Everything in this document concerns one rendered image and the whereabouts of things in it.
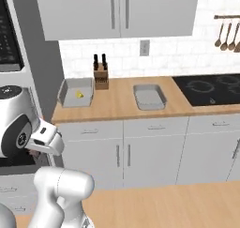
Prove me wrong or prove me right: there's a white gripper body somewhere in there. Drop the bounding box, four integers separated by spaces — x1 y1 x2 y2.
26 131 66 158

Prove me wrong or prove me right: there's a grey lower cupboard door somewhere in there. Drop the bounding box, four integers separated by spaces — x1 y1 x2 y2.
61 137 125 190
175 129 240 186
122 133 186 188
226 144 240 183

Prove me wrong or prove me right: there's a grey cupboard door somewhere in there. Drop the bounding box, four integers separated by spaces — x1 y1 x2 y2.
34 0 122 41
61 137 125 190
119 0 201 39
175 129 240 186
122 133 186 188
226 144 240 183

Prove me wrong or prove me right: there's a grey drawer front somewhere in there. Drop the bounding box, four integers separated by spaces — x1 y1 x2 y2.
57 120 125 143
123 116 189 139
187 113 240 134

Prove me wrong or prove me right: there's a white drawer front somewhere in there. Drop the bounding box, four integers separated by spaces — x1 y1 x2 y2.
0 174 41 217

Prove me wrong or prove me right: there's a wooden knife block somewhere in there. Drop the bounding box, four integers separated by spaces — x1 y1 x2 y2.
94 62 110 91

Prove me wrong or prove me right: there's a black built-in microwave oven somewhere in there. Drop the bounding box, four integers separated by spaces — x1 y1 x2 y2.
0 0 25 73

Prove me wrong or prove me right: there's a grey upper cupboard door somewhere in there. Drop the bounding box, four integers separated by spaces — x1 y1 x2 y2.
119 0 201 39
34 0 122 41

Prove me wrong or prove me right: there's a black hob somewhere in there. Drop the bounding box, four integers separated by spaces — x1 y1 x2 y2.
172 73 240 108

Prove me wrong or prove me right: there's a wooden hanging spoon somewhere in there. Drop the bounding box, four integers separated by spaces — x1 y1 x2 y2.
232 26 240 53
227 22 240 52
214 21 225 48
219 21 233 52

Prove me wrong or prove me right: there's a grey lower cupboard handle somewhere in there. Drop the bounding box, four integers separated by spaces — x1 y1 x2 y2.
115 144 121 168
127 144 132 168
232 139 240 160

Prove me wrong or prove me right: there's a grey cupboard handle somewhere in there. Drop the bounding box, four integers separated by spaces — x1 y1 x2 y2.
232 139 240 160
127 144 132 168
125 0 130 30
115 144 121 168
110 0 116 30

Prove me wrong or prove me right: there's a grey wall outlet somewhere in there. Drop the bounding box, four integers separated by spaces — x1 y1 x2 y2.
139 39 151 57

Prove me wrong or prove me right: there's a grey upper cupboard handle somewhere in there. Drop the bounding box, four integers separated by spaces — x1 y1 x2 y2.
110 0 116 30
125 0 130 30

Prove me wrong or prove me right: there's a wooden tool rail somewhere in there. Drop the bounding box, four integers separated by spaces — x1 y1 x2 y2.
213 14 240 21

